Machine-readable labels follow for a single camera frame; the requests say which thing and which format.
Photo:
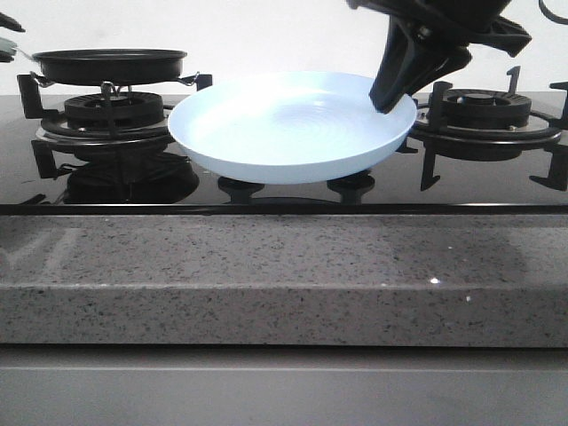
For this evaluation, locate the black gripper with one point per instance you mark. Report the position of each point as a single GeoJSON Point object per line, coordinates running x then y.
{"type": "Point", "coordinates": [407, 67]}

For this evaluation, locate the left black gas burner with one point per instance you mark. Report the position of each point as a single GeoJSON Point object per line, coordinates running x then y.
{"type": "Point", "coordinates": [128, 111]}

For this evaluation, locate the black frying pan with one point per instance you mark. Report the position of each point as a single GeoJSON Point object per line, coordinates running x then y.
{"type": "Point", "coordinates": [122, 67]}

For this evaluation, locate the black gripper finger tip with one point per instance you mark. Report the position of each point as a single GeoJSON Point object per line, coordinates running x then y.
{"type": "Point", "coordinates": [10, 23]}

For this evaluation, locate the small wire pan support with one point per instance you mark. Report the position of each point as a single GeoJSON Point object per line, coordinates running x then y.
{"type": "Point", "coordinates": [114, 85]}

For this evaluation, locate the left black pan support grate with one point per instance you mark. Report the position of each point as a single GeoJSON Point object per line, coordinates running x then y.
{"type": "Point", "coordinates": [126, 155]}

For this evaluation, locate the right black pan support grate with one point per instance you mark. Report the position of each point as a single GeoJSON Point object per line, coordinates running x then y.
{"type": "Point", "coordinates": [543, 131]}

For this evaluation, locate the right black gas burner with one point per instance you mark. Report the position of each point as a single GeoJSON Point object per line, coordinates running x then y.
{"type": "Point", "coordinates": [484, 109]}

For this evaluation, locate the grey cabinet front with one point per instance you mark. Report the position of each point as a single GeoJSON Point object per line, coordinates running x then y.
{"type": "Point", "coordinates": [177, 385]}

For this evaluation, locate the black glass cooktop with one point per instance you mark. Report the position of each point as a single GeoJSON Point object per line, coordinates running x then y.
{"type": "Point", "coordinates": [391, 187]}

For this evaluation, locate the black gas burner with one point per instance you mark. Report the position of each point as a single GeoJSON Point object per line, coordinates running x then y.
{"type": "Point", "coordinates": [484, 109]}
{"type": "Point", "coordinates": [128, 111]}

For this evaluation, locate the light blue plate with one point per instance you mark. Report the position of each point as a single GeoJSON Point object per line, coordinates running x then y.
{"type": "Point", "coordinates": [289, 128]}

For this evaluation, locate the black pan support grate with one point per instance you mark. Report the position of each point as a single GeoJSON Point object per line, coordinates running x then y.
{"type": "Point", "coordinates": [126, 155]}
{"type": "Point", "coordinates": [543, 131]}

